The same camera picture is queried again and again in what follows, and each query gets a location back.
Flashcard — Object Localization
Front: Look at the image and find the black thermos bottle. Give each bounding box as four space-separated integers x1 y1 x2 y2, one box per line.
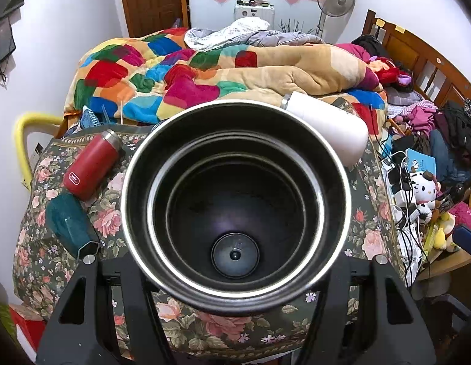
121 101 352 316

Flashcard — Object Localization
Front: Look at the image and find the dark green faceted cup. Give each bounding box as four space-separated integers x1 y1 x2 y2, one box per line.
45 192 100 260

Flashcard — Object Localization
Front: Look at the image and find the yellow plush toy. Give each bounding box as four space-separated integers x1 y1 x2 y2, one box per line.
433 212 458 253

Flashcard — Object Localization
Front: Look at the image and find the hello kitty plush toy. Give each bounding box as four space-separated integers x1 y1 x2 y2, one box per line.
409 171 441 224

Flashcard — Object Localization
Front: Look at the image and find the red box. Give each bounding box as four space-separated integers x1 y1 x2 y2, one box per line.
9 304 46 363

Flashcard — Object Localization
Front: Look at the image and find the red thermos bottle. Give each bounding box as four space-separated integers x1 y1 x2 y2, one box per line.
63 129 123 201

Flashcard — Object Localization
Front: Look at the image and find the white thermos bottle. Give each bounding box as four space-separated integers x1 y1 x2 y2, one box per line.
282 92 368 167

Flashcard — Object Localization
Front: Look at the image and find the wooden headboard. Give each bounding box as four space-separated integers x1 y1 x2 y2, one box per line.
362 10 471 107

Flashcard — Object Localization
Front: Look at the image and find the colourful patchwork blanket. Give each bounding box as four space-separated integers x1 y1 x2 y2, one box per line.
64 28 383 124

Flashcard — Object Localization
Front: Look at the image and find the standing electric fan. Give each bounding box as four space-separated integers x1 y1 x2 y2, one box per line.
315 0 356 39

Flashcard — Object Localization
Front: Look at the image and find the grey white bed sheet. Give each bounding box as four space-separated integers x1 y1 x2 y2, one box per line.
184 16 324 52

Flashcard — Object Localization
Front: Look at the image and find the white cabinet with items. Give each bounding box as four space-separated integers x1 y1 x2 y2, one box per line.
234 0 275 25

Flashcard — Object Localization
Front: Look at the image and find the brown wooden door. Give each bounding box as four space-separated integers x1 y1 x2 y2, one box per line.
117 0 191 39

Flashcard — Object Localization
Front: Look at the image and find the yellow padded bed rail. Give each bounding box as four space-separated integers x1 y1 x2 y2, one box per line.
12 112 64 191

